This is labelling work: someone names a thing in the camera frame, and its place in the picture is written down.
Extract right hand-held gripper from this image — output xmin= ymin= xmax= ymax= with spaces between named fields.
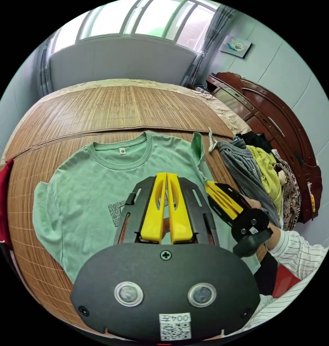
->
xmin=204 ymin=181 xmax=274 ymax=257

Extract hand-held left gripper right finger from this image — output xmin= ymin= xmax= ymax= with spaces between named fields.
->
xmin=166 ymin=172 xmax=194 ymax=243

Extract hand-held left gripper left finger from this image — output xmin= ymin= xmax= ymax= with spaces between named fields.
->
xmin=141 ymin=172 xmax=167 ymax=243

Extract person's right forearm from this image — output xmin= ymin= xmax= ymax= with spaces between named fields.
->
xmin=267 ymin=230 xmax=329 ymax=280

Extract cyan t-shirt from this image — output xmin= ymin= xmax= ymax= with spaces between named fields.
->
xmin=32 ymin=130 xmax=262 ymax=284

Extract person's right hand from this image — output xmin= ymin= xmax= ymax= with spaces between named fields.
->
xmin=246 ymin=199 xmax=282 ymax=253

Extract pile of clothes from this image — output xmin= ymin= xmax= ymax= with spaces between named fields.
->
xmin=216 ymin=132 xmax=303 ymax=230

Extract white clothes hanger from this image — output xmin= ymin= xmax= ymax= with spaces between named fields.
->
xmin=207 ymin=127 xmax=221 ymax=154

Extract dark wooden headboard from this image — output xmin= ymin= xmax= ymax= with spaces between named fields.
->
xmin=206 ymin=71 xmax=324 ymax=224

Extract red cloth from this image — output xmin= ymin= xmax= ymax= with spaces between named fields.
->
xmin=0 ymin=158 xmax=15 ymax=248

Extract grey curtain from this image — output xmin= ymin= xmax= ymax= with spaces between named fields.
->
xmin=35 ymin=37 xmax=56 ymax=98
xmin=180 ymin=4 xmax=237 ymax=89

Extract window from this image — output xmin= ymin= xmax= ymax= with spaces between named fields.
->
xmin=51 ymin=0 xmax=222 ymax=55

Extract wall picture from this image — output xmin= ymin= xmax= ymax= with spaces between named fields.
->
xmin=218 ymin=35 xmax=253 ymax=59

